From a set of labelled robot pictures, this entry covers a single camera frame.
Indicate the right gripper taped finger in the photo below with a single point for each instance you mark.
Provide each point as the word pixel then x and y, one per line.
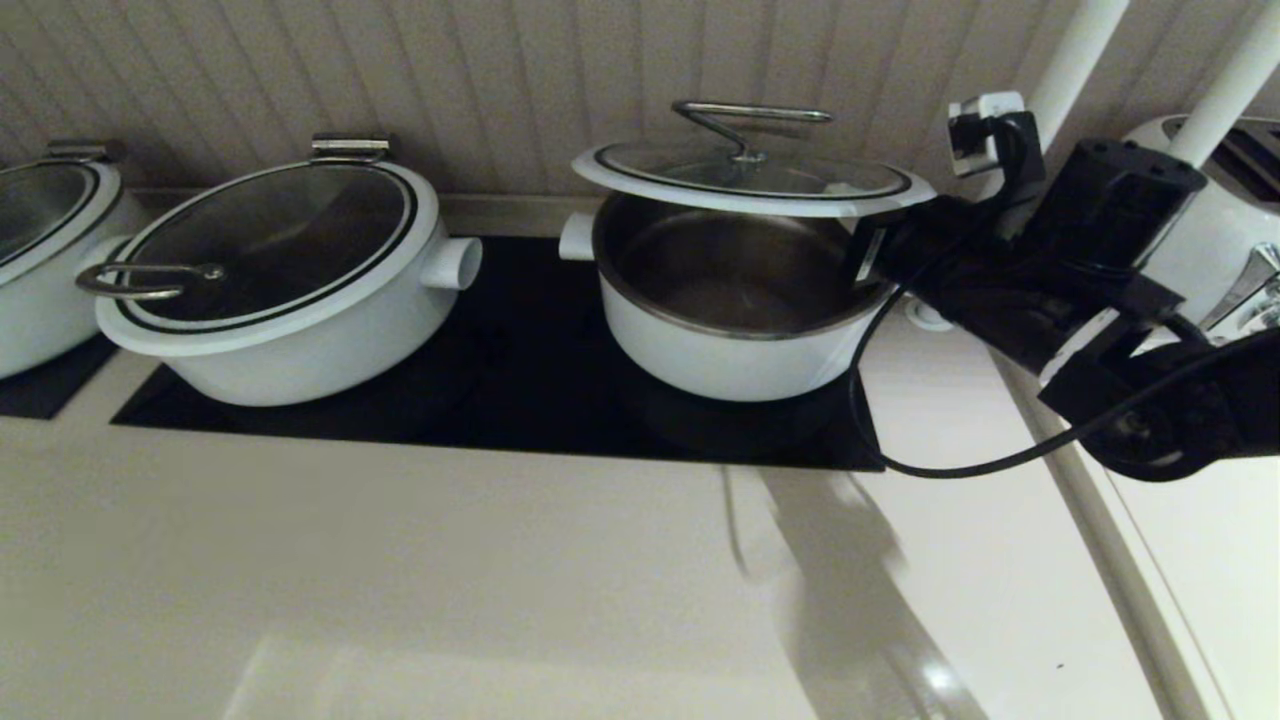
pixel 843 189

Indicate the small black induction cooktop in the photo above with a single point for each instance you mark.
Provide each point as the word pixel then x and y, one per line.
pixel 40 395

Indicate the white slanted pole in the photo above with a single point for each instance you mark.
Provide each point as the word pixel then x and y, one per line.
pixel 1240 80
pixel 1080 60

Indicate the glass lid white rim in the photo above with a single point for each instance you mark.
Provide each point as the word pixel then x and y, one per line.
pixel 40 200

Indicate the wide white cooking pot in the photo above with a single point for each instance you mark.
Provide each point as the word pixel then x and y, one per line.
pixel 300 370
pixel 30 330

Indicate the large black induction cooktop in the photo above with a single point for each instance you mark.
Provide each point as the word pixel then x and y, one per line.
pixel 520 400

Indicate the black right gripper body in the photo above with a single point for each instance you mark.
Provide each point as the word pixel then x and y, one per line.
pixel 960 270

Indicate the small deep white pot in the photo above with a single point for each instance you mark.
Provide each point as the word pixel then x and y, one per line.
pixel 730 370

